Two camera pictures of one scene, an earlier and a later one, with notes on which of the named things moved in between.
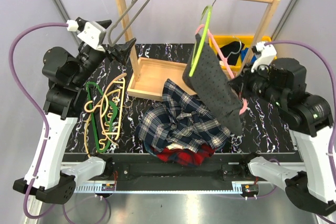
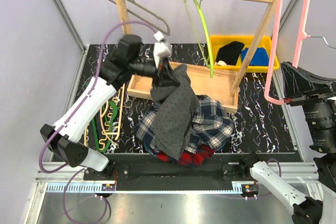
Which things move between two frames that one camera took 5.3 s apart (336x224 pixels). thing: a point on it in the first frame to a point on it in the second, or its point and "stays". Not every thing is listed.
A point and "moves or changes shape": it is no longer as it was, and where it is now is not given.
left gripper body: [111, 54] to [148, 67]
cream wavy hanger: [110, 105] to [86, 133]
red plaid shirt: [185, 157] stays
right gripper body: [254, 84] to [313, 98]
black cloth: [231, 51] stays
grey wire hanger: [110, 29] to [140, 18]
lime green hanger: [208, 9] to [210, 62]
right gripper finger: [237, 84] to [296, 81]
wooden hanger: [101, 108] moves or changes shape
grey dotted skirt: [191, 57] to [176, 102]
